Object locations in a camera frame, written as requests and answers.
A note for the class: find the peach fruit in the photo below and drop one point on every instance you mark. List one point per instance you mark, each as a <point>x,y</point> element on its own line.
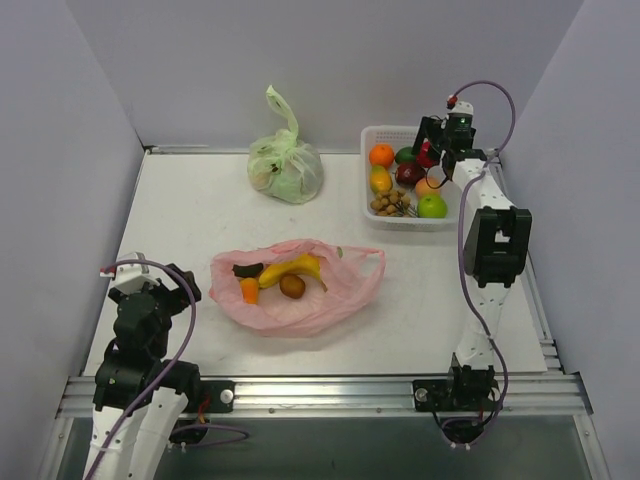
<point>427,186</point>

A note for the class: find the brown longan bunch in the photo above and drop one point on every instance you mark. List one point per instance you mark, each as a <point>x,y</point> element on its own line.
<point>393,203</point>

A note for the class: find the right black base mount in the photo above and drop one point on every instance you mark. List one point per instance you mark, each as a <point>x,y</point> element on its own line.
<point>462,420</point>

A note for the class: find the bright red apple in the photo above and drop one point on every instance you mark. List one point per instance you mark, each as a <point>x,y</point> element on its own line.
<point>428,157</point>

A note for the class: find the green apple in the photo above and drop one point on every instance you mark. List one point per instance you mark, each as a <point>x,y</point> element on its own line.
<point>432,206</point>

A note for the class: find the green lime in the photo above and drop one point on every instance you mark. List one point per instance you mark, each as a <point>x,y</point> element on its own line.
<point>405,155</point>

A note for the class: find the yellow green mango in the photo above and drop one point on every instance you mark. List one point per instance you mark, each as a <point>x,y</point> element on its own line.
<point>380,179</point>

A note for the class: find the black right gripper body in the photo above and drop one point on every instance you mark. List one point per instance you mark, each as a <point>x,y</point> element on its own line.
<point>426,138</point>

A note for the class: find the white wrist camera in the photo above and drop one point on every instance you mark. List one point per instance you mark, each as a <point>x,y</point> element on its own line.
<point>130,277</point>
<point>455,106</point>

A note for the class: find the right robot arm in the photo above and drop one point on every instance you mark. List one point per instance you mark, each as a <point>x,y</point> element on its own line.
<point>493,238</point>

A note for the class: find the brown kiwi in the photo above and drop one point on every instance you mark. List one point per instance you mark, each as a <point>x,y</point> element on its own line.
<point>292,286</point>

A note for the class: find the small orange carrot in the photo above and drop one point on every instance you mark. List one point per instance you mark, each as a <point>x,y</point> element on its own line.
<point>250,289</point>

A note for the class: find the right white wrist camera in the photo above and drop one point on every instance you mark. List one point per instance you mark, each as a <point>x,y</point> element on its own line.
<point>455,106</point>

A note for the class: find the white plastic basket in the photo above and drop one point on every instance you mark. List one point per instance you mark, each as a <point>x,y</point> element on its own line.
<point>397,137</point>

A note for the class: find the aluminium right side rail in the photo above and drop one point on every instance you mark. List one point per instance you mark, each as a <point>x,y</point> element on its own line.
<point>524,335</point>

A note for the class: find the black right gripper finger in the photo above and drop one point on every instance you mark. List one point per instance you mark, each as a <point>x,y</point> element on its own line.
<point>444,161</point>
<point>423,133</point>

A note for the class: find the dark avocado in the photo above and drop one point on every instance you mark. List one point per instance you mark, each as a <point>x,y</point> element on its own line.
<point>247,271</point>

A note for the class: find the pink plastic bag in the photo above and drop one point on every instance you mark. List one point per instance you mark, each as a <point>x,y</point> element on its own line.
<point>349,279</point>

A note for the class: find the aluminium front rail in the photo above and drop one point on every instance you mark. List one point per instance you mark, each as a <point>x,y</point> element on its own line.
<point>391,396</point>

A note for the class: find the yellow banana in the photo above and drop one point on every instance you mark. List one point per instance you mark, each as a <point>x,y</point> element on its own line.
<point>305,264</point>

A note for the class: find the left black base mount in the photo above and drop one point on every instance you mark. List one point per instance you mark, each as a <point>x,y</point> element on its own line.
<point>192,429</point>

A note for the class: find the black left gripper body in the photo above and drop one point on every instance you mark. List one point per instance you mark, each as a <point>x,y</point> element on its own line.
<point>181,288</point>

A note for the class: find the aluminium rail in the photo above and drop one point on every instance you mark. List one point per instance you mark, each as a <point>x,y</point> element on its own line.
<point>391,396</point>
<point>524,335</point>

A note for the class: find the green plastic bag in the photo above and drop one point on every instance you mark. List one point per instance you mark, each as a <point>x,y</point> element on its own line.
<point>282,165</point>

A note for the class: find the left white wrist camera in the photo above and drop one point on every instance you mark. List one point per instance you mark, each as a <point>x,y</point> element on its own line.
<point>130,277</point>

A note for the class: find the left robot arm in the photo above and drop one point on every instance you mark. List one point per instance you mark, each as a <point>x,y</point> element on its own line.
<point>188,209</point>

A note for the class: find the orange fruit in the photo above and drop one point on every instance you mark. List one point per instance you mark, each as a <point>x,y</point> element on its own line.
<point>381,155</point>

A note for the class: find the dark red apple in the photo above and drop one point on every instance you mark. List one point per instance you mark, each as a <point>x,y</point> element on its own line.
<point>409,174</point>

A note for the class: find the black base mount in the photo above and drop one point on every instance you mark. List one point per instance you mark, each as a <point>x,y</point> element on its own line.
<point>462,420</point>
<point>192,429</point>

